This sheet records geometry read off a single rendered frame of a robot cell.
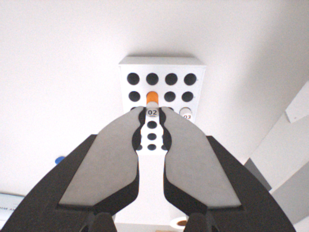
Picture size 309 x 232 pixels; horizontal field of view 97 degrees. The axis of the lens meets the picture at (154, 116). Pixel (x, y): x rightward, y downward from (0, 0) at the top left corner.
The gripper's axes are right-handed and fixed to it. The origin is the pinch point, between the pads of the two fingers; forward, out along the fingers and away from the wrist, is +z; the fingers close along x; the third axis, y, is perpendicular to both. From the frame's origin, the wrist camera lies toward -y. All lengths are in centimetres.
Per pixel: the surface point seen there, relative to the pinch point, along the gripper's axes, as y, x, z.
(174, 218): 30.4, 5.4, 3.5
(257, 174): 49, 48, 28
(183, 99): 1.1, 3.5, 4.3
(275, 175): 134, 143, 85
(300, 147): 90, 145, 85
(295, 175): 8.2, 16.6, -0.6
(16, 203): 28.1, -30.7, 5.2
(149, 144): 7.6, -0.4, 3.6
